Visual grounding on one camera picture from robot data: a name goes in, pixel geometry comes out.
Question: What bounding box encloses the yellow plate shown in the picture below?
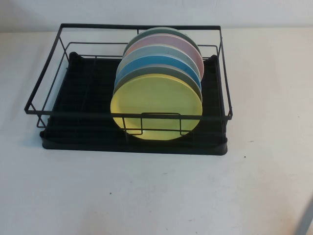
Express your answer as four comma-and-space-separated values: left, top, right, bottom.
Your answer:
110, 73, 203, 141

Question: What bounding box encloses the olive grey plate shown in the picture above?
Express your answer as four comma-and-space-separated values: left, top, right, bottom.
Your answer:
112, 65, 203, 103

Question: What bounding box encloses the bright blue plate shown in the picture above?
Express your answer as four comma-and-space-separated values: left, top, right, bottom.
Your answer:
114, 55, 202, 90

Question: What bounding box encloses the pale blue-grey plate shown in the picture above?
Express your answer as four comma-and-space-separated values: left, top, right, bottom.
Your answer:
116, 45, 202, 82

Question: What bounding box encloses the pink plate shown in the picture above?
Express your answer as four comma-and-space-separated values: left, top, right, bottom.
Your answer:
122, 34, 204, 81

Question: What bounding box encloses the dark green plate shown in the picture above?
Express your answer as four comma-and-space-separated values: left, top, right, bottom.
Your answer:
123, 26, 202, 57

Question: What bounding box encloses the black wire dish rack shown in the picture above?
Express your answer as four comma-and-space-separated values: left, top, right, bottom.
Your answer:
24, 23, 233, 137

